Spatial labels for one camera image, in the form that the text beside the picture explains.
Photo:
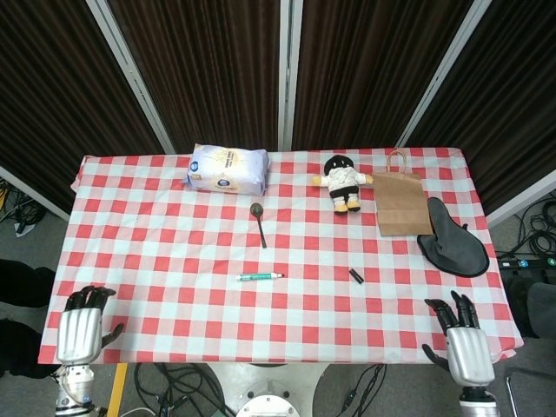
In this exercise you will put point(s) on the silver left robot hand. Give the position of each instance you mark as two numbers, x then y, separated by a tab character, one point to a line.
78	334

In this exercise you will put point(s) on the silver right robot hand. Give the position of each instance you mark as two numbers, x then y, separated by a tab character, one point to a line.
469	356

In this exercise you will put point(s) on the black pen cap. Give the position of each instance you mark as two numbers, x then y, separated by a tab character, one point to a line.
356	276

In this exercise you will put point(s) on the green white marker body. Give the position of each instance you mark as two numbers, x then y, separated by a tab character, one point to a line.
258	276

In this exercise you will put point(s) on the black garment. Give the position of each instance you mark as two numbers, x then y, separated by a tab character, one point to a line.
21	282

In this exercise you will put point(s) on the red white checkered tablecloth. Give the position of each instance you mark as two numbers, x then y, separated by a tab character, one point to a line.
152	260

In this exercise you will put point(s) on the brown paper bag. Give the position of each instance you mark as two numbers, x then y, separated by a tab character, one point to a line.
401	204

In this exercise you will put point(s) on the dark metal spoon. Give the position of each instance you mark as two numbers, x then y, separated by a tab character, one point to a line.
262	230

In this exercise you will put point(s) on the black white plush doll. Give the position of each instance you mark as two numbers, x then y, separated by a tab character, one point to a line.
343	180

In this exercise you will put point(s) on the pale blue tissue pack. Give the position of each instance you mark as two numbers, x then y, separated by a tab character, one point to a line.
228	169

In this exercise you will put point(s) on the dark ribbed partition panel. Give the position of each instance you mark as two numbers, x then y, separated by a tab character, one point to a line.
208	69
52	95
512	108
369	69

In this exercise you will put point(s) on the metal chair frame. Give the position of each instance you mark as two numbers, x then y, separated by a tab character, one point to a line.
512	391

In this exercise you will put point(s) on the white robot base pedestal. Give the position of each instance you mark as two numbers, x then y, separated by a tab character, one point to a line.
278	386

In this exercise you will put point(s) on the silver partition frame post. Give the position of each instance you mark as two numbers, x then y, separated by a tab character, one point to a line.
289	74
130	76
443	74

